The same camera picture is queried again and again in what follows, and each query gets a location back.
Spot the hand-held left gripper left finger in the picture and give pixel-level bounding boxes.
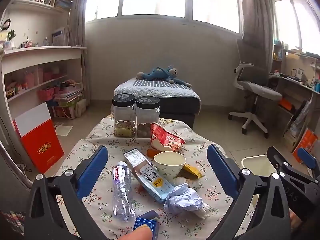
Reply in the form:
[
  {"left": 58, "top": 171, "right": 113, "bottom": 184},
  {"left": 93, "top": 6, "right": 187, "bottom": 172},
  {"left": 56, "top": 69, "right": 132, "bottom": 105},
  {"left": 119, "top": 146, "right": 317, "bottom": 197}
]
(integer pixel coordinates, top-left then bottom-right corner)
[{"left": 24, "top": 145, "right": 109, "bottom": 240}]

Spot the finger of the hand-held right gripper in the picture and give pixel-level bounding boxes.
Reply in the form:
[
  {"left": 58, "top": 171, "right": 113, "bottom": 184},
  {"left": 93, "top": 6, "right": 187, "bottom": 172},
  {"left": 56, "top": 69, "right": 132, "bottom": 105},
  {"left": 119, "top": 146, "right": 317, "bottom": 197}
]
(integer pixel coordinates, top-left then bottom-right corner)
[
  {"left": 297, "top": 147, "right": 320, "bottom": 178},
  {"left": 266, "top": 146, "right": 288, "bottom": 173}
]

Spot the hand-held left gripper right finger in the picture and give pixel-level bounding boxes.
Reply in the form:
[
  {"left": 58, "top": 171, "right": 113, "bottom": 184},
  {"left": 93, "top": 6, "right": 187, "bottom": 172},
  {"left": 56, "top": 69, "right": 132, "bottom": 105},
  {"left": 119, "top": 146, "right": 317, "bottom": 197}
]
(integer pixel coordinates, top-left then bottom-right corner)
[{"left": 207, "top": 144, "right": 292, "bottom": 240}]

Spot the white trash bin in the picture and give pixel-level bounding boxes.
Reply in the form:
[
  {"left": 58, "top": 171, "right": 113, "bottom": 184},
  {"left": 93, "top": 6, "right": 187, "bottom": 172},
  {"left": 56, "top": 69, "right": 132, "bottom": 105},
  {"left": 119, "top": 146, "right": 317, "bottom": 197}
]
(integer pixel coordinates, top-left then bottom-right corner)
[{"left": 241, "top": 154, "right": 279, "bottom": 213}]

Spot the yellow wrapper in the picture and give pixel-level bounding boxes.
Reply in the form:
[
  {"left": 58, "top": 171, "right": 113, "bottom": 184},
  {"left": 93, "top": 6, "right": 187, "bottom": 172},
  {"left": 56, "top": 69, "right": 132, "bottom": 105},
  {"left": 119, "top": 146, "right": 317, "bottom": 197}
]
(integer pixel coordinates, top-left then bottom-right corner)
[{"left": 181, "top": 164, "right": 202, "bottom": 180}]

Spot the clear plastic water bottle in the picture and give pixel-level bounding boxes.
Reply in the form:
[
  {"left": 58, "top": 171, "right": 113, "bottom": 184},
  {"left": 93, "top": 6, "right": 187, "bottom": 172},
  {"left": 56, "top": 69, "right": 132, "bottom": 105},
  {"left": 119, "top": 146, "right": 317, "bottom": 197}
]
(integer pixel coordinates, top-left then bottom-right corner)
[{"left": 112, "top": 161, "right": 137, "bottom": 222}]

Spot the pale blue tissue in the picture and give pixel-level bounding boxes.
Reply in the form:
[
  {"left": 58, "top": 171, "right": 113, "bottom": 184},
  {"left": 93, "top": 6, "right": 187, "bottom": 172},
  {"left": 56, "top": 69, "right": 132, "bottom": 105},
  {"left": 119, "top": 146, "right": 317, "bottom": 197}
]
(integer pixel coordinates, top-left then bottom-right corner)
[{"left": 164, "top": 183, "right": 210, "bottom": 219}]

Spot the white paper cup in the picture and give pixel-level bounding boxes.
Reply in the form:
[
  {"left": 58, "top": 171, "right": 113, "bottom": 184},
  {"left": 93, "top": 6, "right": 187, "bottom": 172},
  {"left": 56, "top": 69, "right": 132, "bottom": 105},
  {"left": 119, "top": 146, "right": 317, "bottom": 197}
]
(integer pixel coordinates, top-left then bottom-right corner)
[{"left": 153, "top": 151, "right": 187, "bottom": 182}]

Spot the blue and white milk carton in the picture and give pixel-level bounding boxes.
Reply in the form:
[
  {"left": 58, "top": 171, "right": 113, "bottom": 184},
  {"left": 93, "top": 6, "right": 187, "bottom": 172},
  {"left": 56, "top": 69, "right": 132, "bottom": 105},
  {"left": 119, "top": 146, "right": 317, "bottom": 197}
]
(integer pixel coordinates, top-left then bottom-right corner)
[{"left": 124, "top": 148, "right": 175, "bottom": 204}]

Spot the crushed red noodle cup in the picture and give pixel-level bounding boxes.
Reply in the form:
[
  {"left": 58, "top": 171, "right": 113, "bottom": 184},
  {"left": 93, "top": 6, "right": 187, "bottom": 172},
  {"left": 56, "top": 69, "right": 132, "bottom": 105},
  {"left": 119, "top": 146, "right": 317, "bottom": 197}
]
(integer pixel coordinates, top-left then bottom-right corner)
[{"left": 150, "top": 122, "right": 186, "bottom": 152}]

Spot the blue snack packet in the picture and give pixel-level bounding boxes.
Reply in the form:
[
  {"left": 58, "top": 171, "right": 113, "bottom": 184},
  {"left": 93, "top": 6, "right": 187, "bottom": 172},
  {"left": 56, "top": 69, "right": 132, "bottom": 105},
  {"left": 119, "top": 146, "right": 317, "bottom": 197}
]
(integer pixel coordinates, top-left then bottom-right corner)
[{"left": 132, "top": 209, "right": 160, "bottom": 240}]

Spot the person's right hand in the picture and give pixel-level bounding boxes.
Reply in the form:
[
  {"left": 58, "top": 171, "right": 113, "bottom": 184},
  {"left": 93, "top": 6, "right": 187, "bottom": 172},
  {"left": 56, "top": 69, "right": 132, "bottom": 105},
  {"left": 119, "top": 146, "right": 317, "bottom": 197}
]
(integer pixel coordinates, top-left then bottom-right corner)
[{"left": 290, "top": 215, "right": 307, "bottom": 235}]

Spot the person's left hand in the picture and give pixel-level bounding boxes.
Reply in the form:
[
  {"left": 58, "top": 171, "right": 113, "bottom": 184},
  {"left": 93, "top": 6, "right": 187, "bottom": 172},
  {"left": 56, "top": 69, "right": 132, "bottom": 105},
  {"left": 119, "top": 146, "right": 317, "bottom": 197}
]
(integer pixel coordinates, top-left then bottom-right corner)
[{"left": 117, "top": 226, "right": 153, "bottom": 240}]

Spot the orange cardboard box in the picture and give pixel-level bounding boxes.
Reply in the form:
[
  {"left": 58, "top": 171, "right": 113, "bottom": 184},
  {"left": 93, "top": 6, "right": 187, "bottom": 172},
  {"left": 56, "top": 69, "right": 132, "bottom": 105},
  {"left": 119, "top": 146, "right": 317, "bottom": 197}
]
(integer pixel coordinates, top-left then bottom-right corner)
[{"left": 292, "top": 127, "right": 319, "bottom": 163}]

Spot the floral tablecloth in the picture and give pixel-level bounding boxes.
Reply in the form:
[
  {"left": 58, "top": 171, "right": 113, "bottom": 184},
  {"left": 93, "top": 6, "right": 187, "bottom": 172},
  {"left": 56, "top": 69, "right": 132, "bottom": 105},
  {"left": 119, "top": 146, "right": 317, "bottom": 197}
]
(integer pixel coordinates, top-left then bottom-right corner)
[{"left": 54, "top": 116, "right": 255, "bottom": 240}]

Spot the clear plastic bag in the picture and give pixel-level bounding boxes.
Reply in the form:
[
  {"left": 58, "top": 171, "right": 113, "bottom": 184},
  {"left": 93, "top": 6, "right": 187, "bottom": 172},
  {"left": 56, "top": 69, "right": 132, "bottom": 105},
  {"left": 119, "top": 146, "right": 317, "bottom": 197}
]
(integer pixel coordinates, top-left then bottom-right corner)
[{"left": 287, "top": 100, "right": 313, "bottom": 140}]

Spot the sheet of paper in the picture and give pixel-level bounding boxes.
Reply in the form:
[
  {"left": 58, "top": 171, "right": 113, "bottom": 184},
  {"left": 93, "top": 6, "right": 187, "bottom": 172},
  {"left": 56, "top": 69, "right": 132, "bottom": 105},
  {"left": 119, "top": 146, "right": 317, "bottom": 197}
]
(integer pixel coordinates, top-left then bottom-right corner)
[{"left": 54, "top": 125, "right": 73, "bottom": 137}]

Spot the orange case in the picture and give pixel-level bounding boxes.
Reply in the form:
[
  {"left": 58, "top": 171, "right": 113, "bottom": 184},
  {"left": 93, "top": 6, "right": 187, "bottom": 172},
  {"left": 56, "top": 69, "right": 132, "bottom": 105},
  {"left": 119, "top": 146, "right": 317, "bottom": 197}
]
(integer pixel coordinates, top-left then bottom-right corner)
[{"left": 278, "top": 98, "right": 293, "bottom": 112}]

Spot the red and white box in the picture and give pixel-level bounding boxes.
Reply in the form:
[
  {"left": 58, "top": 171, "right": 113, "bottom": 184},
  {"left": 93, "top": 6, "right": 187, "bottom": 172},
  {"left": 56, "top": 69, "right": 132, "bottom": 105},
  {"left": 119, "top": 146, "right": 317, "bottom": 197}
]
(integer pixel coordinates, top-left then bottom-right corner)
[{"left": 12, "top": 102, "right": 65, "bottom": 174}]

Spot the clear jar with pale nuts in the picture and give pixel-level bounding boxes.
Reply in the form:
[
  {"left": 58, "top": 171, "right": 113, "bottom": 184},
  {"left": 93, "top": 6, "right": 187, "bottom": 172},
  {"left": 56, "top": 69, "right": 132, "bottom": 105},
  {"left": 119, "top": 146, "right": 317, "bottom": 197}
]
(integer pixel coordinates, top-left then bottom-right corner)
[{"left": 111, "top": 94, "right": 137, "bottom": 138}]

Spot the cream plush slipper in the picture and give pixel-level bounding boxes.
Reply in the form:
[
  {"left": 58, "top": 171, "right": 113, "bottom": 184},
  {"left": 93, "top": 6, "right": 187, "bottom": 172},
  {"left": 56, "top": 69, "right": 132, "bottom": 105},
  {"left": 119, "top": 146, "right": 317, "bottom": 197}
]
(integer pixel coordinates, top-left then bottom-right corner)
[{"left": 76, "top": 99, "right": 87, "bottom": 118}]

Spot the grey and white office chair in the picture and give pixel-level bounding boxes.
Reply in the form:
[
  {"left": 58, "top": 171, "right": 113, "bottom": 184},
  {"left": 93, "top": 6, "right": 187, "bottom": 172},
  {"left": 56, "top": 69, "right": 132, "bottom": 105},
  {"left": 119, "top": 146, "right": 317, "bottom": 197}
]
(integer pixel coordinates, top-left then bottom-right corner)
[{"left": 228, "top": 39, "right": 283, "bottom": 138}]

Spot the wooden desk with shelves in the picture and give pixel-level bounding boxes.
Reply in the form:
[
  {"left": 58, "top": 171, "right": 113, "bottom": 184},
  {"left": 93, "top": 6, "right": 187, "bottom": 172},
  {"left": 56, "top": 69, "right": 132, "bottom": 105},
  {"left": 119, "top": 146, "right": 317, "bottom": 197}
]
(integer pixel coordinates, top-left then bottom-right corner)
[{"left": 269, "top": 49, "right": 320, "bottom": 153}]

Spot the clear jar with brown nuts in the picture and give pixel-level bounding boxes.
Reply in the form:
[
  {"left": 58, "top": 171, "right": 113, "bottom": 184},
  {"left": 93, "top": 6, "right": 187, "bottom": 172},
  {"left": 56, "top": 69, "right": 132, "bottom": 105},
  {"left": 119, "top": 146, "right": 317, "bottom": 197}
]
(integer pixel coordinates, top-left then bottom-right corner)
[{"left": 135, "top": 96, "right": 160, "bottom": 138}]

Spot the dark grey bed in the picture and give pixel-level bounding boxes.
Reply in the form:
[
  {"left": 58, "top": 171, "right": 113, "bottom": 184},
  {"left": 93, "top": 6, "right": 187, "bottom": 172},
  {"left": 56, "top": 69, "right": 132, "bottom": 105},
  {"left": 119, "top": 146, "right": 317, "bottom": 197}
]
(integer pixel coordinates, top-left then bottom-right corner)
[{"left": 114, "top": 76, "right": 202, "bottom": 128}]

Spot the pink basket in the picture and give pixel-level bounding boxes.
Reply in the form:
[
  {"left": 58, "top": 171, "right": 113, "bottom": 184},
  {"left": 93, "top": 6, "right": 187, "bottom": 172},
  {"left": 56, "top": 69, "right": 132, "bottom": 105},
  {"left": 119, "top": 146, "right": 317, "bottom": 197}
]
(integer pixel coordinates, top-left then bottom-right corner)
[{"left": 37, "top": 87, "right": 55, "bottom": 101}]

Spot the grey quilted blanket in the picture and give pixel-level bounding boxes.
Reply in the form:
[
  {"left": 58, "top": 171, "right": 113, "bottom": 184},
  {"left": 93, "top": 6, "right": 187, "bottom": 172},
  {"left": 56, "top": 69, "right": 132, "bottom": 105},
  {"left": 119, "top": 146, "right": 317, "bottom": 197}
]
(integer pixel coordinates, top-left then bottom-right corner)
[{"left": 114, "top": 77, "right": 202, "bottom": 114}]

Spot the blue plush monkey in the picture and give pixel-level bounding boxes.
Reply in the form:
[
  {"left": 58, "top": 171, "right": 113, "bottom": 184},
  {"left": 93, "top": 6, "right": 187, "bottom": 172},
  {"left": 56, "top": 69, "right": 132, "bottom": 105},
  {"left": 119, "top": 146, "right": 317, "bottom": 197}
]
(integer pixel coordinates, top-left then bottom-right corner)
[{"left": 137, "top": 67, "right": 192, "bottom": 87}]

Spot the white shelf unit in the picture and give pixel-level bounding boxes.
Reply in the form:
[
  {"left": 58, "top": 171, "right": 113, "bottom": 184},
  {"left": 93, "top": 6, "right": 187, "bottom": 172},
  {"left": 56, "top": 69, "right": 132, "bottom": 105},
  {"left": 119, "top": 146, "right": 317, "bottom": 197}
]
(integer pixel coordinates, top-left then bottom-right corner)
[{"left": 0, "top": 45, "right": 87, "bottom": 170}]

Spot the small window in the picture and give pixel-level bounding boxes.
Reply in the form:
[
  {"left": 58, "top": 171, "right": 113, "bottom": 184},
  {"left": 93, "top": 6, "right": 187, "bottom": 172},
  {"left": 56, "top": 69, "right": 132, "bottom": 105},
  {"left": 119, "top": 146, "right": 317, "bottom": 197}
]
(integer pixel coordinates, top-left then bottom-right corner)
[{"left": 271, "top": 0, "right": 320, "bottom": 53}]

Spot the white and blue card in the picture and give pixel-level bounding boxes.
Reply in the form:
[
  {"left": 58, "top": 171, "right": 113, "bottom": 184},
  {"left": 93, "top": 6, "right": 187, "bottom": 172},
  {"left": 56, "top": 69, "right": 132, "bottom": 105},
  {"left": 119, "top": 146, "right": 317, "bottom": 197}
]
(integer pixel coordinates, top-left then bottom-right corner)
[{"left": 52, "top": 27, "right": 66, "bottom": 46}]

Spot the grey curtain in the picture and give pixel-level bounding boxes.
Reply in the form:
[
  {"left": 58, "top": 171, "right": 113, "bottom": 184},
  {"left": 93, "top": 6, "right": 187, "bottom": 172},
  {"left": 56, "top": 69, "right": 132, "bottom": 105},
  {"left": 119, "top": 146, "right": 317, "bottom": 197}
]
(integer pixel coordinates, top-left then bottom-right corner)
[
  {"left": 67, "top": 0, "right": 88, "bottom": 105},
  {"left": 241, "top": 0, "right": 275, "bottom": 53}
]

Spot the small potted plant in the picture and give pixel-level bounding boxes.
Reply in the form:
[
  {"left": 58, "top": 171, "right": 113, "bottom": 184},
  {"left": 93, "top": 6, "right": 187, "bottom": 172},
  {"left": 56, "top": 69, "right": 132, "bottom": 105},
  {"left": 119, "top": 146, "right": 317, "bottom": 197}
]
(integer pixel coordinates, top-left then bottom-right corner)
[{"left": 6, "top": 29, "right": 17, "bottom": 48}]

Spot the white power cable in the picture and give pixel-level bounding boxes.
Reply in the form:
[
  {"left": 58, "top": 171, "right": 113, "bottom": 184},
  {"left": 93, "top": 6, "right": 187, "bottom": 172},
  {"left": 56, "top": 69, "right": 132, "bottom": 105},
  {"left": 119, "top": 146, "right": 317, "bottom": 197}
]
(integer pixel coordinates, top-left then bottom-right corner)
[{"left": 15, "top": 162, "right": 28, "bottom": 180}]

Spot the wire rack with papers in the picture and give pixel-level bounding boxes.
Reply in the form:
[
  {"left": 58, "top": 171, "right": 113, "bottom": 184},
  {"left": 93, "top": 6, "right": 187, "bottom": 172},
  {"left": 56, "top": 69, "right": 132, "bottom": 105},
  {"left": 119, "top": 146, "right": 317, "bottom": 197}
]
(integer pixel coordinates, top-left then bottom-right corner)
[{"left": 50, "top": 81, "right": 84, "bottom": 119}]

